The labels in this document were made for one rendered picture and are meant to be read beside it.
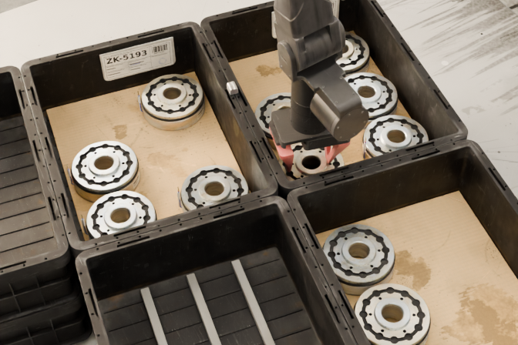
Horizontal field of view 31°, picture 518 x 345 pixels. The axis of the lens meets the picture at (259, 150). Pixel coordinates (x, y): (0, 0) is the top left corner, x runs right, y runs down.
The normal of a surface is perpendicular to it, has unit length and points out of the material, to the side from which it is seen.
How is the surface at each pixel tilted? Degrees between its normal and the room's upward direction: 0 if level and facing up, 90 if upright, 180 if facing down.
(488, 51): 0
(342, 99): 7
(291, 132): 0
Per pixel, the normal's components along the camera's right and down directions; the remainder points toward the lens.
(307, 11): 0.48, 0.53
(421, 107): -0.94, 0.26
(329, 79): -0.09, -0.62
